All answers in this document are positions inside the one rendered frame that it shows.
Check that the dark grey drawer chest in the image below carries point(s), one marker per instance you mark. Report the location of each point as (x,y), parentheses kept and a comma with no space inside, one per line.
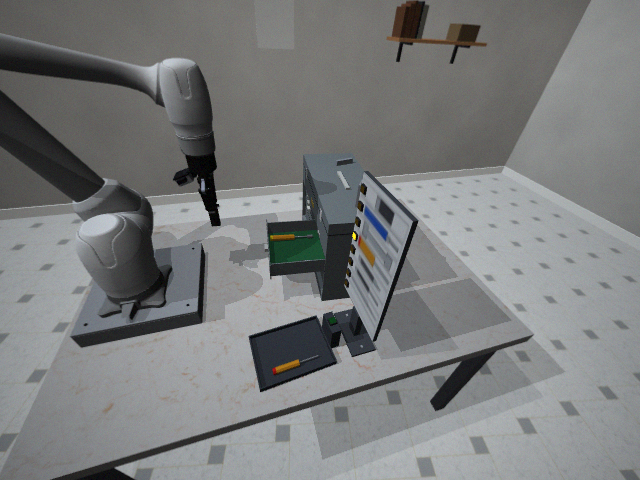
(328,213)

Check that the orange-handled screwdriver with red end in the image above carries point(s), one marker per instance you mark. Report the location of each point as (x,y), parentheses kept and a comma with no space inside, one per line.
(289,366)

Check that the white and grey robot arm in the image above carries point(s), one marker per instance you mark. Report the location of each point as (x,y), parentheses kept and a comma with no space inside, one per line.
(112,248)

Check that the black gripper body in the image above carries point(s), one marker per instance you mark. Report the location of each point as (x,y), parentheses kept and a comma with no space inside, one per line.
(202,166)

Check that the orange-handled screwdriver with yellow band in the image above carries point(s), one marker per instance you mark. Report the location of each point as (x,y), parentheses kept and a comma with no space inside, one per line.
(286,237)

